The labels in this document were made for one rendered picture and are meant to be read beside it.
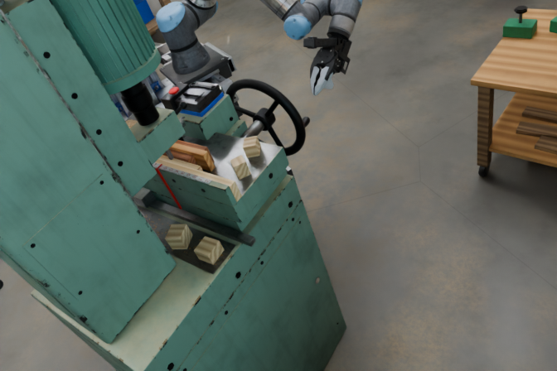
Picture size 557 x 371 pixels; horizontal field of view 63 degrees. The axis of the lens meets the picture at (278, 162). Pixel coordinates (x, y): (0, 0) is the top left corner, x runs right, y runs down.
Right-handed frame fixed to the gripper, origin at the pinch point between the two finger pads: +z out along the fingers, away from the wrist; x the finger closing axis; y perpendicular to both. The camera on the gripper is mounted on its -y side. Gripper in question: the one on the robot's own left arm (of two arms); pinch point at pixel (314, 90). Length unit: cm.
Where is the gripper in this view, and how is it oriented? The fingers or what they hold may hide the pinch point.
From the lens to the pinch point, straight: 140.4
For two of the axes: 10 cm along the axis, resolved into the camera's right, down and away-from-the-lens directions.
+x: -6.8, -1.7, 7.2
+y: 6.6, 2.9, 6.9
